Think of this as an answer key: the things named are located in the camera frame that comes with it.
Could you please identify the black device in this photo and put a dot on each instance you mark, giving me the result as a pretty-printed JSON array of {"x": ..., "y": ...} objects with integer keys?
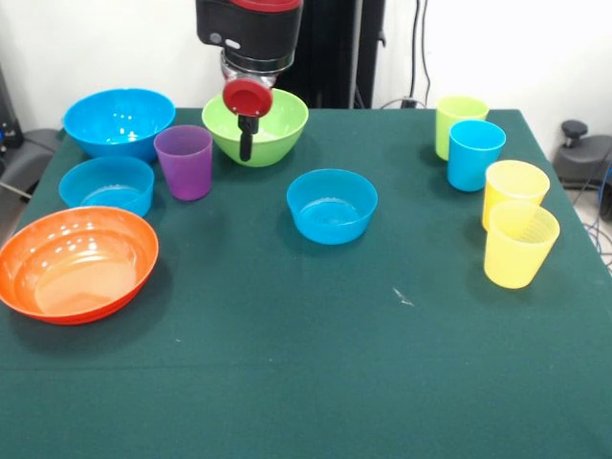
[{"x": 9, "y": 119}]

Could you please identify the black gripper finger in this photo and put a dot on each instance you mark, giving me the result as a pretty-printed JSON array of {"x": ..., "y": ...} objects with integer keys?
[{"x": 246, "y": 143}]

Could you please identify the small blue bowl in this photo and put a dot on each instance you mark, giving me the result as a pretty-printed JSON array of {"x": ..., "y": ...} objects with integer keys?
[
  {"x": 105, "y": 189},
  {"x": 330, "y": 225}
]

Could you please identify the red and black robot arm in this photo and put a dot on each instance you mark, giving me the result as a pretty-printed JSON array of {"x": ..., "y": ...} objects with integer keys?
[{"x": 248, "y": 28}]

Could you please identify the purple cup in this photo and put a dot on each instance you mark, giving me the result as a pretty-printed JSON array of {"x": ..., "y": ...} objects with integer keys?
[{"x": 184, "y": 167}]

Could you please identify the yellow cup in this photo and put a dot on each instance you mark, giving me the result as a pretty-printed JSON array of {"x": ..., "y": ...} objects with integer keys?
[
  {"x": 516, "y": 184},
  {"x": 518, "y": 253}
]

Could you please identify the large blue bowl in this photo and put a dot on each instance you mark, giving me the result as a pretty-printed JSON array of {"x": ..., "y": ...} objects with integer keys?
[{"x": 119, "y": 119}]

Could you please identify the blue cup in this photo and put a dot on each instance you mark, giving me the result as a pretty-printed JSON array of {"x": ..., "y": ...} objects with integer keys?
[{"x": 475, "y": 158}]

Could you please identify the green cup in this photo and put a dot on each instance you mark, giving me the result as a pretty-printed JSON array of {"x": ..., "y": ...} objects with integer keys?
[{"x": 456, "y": 115}]

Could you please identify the dark green tablecloth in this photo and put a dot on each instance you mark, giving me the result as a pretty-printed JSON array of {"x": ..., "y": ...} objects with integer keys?
[{"x": 306, "y": 344}]

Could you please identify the orange bowl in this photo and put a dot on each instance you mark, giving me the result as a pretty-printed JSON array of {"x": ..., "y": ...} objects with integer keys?
[{"x": 76, "y": 268}]

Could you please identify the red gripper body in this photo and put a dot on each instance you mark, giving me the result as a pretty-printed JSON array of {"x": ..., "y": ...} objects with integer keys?
[{"x": 247, "y": 97}]

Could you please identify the green bowl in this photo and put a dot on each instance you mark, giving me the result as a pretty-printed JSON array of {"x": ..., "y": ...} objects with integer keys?
[{"x": 282, "y": 134}]

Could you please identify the black stand base with knob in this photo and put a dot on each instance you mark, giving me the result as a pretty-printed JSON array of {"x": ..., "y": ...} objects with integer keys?
[{"x": 588, "y": 162}]

